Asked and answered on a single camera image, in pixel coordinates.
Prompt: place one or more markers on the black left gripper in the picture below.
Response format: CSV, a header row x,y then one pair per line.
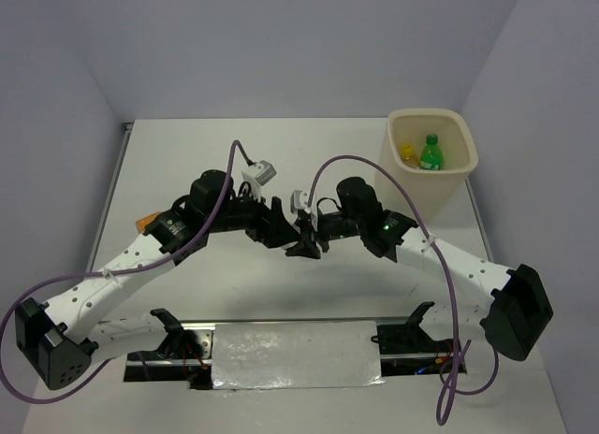
x,y
270,226

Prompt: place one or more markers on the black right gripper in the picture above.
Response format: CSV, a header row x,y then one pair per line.
x,y
309,251

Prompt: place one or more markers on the small bottle yellow cap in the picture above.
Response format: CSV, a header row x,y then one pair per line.
x,y
408,156

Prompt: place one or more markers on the green soda bottle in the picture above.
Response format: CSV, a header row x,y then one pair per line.
x,y
431,157

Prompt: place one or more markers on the clear bottle black cap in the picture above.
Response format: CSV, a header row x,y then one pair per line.
x,y
304,227

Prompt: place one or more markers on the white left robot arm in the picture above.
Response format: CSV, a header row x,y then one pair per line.
x,y
65,335

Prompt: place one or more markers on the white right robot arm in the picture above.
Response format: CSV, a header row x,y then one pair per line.
x,y
511,306

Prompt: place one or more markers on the beige plastic bin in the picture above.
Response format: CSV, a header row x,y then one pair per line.
x,y
429,189

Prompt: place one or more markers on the silver foil sheet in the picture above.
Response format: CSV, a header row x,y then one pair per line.
x,y
295,355

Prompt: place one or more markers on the orange juice bottle lying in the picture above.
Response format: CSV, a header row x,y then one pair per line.
x,y
143,222

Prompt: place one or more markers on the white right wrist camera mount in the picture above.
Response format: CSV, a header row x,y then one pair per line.
x,y
300,206

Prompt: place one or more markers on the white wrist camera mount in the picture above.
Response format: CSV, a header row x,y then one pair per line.
x,y
300,206
257,175

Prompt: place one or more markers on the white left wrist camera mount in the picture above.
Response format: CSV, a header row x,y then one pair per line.
x,y
257,175

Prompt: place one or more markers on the metal rail with electronics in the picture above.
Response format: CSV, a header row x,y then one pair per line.
x,y
404,350

